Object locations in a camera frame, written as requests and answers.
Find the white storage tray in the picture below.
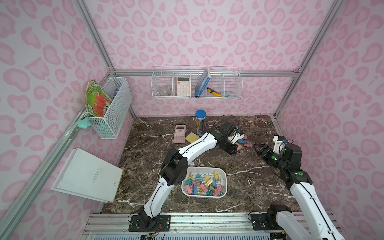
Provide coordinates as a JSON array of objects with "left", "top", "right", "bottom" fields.
[{"left": 181, "top": 167, "right": 228, "bottom": 199}]

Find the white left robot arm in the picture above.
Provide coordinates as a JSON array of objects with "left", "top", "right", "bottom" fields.
[{"left": 138, "top": 122, "right": 244, "bottom": 231}]

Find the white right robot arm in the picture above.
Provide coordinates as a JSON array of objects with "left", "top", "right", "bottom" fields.
[{"left": 253, "top": 143, "right": 345, "bottom": 240}]

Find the blue lid pencil tube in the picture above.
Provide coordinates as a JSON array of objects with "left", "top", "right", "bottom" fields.
[{"left": 195, "top": 110, "right": 206, "bottom": 137}]

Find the yellow sticky note pad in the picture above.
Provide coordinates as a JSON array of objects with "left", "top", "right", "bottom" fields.
[{"left": 186, "top": 133, "right": 200, "bottom": 144}]

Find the pink calculator on table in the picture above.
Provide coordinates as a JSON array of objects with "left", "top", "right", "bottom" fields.
[{"left": 173, "top": 125, "right": 186, "bottom": 144}]

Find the yellow utility knife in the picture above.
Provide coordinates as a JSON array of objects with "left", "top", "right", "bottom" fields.
[{"left": 207, "top": 88, "right": 222, "bottom": 98}]

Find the blue book in shelf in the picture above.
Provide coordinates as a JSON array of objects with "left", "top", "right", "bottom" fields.
[{"left": 195, "top": 67, "right": 211, "bottom": 97}]

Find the white calculator in shelf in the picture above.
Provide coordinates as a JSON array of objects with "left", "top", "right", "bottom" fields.
[{"left": 176, "top": 76, "right": 191, "bottom": 97}]

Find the green snack bag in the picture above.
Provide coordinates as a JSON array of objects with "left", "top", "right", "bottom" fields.
[{"left": 85, "top": 80, "right": 112, "bottom": 118}]

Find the white paper board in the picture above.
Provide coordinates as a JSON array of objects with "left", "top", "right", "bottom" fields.
[{"left": 51, "top": 148, "right": 124, "bottom": 203}]

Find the white wire wall shelf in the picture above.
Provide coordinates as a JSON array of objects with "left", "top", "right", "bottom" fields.
[{"left": 151, "top": 66, "right": 243, "bottom": 100}]

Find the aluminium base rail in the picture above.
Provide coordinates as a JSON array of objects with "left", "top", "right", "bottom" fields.
[{"left": 83, "top": 212, "right": 282, "bottom": 237}]

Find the white mesh wall basket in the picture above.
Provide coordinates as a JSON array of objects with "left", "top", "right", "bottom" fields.
[{"left": 88, "top": 77, "right": 133, "bottom": 140}]

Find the mint green wall hook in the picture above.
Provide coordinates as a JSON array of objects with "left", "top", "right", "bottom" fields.
[{"left": 77, "top": 117, "right": 92, "bottom": 129}]

